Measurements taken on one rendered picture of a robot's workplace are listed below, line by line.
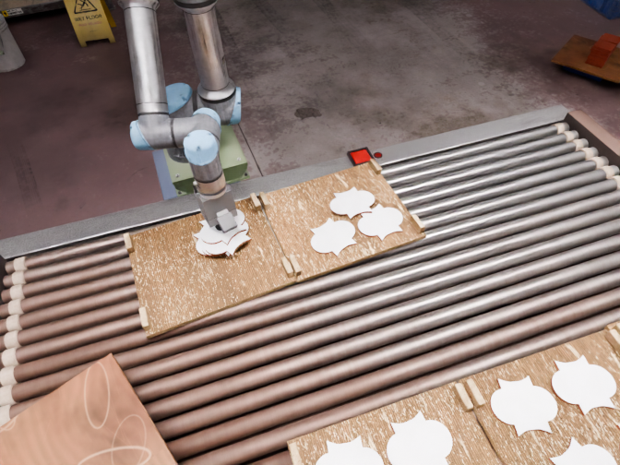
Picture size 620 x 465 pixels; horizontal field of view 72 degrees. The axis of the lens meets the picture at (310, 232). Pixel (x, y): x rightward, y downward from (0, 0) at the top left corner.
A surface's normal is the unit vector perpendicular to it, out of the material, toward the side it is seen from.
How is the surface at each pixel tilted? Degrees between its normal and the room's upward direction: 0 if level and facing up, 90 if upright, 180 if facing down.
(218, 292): 0
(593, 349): 0
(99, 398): 0
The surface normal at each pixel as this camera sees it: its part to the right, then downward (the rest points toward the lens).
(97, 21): 0.29, 0.59
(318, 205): -0.02, -0.62
